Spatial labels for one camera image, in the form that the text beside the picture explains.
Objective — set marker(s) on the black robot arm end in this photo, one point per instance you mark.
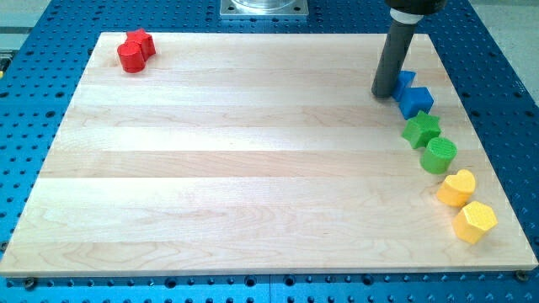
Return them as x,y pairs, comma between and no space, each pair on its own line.
418,7

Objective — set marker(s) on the green star block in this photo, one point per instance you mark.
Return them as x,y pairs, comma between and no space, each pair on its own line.
420,129

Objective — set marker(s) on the red star block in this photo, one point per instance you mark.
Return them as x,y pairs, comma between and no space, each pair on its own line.
144,40

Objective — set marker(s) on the light wooden board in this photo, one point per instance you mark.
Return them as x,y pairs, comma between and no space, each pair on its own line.
253,154

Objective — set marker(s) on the blue cube block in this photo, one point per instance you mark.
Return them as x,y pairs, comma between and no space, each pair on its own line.
414,100

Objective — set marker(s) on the blue crescent block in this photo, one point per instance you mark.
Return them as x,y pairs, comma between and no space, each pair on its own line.
404,80

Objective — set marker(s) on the green cylinder block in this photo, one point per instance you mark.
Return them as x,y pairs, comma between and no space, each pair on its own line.
438,155

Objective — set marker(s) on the red heart block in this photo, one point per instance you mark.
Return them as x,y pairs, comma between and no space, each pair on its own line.
131,57

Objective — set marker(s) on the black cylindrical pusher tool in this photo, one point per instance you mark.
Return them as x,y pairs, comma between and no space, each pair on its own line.
394,52

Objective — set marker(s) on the yellow heart block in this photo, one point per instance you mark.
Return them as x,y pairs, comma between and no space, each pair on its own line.
456,189

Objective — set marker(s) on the yellow hexagon block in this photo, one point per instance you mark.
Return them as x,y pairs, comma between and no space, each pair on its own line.
474,221

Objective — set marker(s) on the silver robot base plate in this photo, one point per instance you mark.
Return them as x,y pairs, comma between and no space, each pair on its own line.
259,8

